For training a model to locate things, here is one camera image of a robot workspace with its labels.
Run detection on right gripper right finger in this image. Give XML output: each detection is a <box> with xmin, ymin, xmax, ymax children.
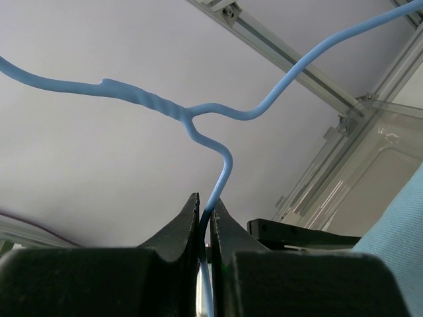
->
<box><xmin>211</xmin><ymin>201</ymin><xmax>410</xmax><ymax>316</ymax></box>

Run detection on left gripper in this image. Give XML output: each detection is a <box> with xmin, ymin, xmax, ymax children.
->
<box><xmin>247</xmin><ymin>219</ymin><xmax>361</xmax><ymax>252</ymax></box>

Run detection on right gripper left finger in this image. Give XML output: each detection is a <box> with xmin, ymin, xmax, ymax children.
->
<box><xmin>1</xmin><ymin>193</ymin><xmax>200</xmax><ymax>316</ymax></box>

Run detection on light blue trousers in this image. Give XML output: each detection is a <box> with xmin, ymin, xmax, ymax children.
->
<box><xmin>352</xmin><ymin>167</ymin><xmax>422</xmax><ymax>316</ymax></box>

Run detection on light blue wire hanger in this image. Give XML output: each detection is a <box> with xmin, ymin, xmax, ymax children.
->
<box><xmin>1</xmin><ymin>1</ymin><xmax>422</xmax><ymax>316</ymax></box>

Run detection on clear plastic bin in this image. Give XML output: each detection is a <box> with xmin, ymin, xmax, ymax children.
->
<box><xmin>274</xmin><ymin>100</ymin><xmax>422</xmax><ymax>236</ymax></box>

